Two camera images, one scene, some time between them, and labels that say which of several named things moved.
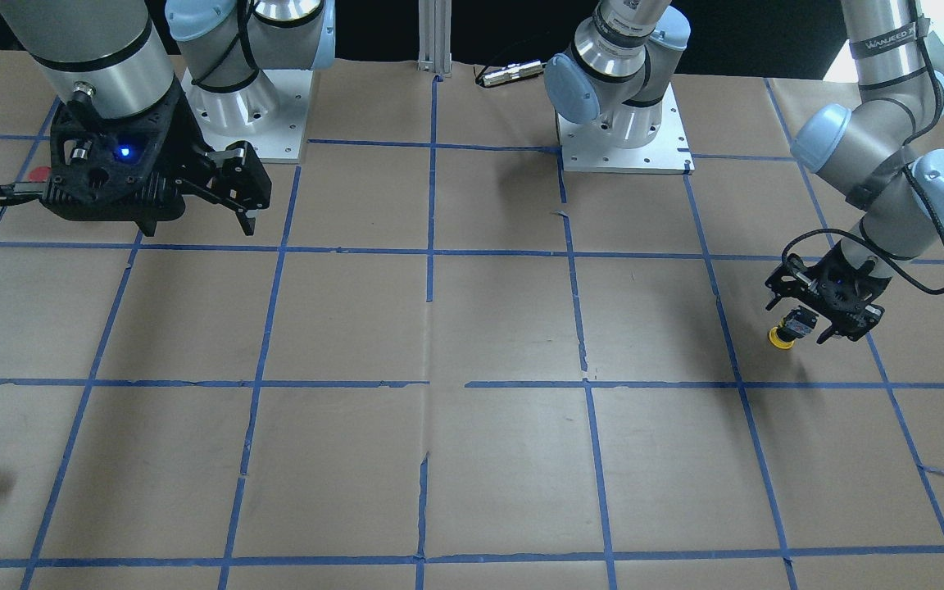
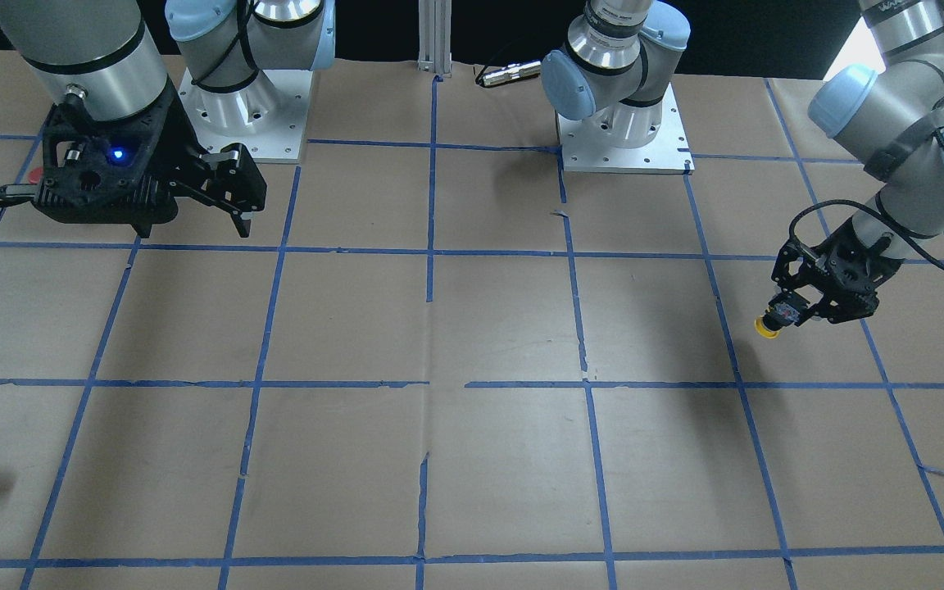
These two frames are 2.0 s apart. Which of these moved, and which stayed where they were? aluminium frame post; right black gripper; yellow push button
Moved: yellow push button
Stayed: aluminium frame post; right black gripper
